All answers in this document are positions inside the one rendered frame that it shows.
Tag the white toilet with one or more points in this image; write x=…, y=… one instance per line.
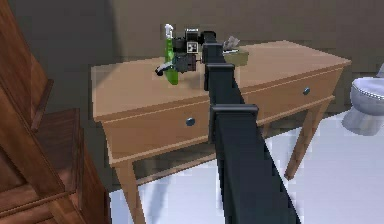
x=365, y=103

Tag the olive tissue box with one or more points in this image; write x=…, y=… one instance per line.
x=237, y=56

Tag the light wooden table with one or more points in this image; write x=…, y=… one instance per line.
x=150, y=110

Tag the brown wooden door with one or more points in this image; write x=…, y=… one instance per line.
x=36, y=140

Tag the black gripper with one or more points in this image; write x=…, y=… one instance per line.
x=184, y=59

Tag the green spray bottle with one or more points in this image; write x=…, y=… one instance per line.
x=170, y=63

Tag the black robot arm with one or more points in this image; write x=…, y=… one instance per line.
x=240, y=140

